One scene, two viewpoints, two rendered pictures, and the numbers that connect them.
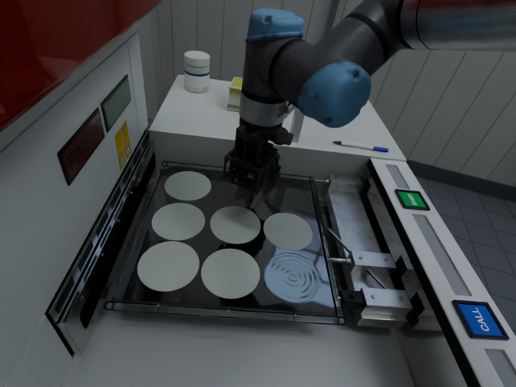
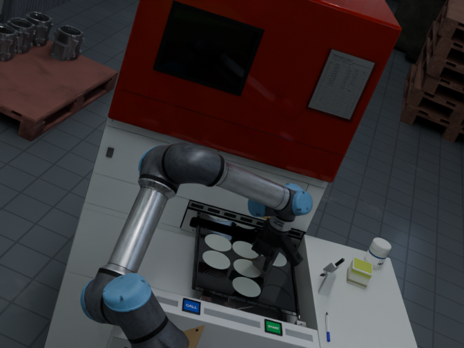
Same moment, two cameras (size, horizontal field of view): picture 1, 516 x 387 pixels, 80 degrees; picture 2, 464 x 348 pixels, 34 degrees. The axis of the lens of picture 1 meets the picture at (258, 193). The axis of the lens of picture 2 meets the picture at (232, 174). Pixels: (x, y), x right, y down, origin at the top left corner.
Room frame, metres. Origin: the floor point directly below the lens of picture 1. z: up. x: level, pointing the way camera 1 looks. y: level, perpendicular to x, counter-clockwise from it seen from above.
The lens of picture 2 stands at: (0.13, -2.18, 2.39)
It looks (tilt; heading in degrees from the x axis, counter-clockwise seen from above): 28 degrees down; 87
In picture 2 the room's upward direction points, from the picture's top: 21 degrees clockwise
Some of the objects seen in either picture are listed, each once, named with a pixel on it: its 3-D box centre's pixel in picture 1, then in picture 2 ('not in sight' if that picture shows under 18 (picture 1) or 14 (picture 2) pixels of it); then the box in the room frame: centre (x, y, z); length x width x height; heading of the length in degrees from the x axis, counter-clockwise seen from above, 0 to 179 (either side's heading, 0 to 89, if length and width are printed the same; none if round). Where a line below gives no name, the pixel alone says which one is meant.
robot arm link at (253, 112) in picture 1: (264, 107); (281, 221); (0.46, 0.01, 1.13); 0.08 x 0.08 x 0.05
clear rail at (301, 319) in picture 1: (229, 313); (195, 255); (0.24, 0.01, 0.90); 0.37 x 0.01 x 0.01; 97
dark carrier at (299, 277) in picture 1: (234, 226); (246, 268); (0.42, 0.03, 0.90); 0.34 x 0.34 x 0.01; 7
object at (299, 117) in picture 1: (292, 114); (329, 275); (0.67, -0.05, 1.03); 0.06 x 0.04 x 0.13; 97
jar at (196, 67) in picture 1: (196, 71); (377, 253); (0.87, 0.23, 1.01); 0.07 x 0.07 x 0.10
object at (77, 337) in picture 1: (122, 223); (240, 233); (0.38, 0.24, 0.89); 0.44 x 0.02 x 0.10; 7
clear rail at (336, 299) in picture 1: (323, 235); (246, 301); (0.44, -0.15, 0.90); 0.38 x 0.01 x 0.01; 7
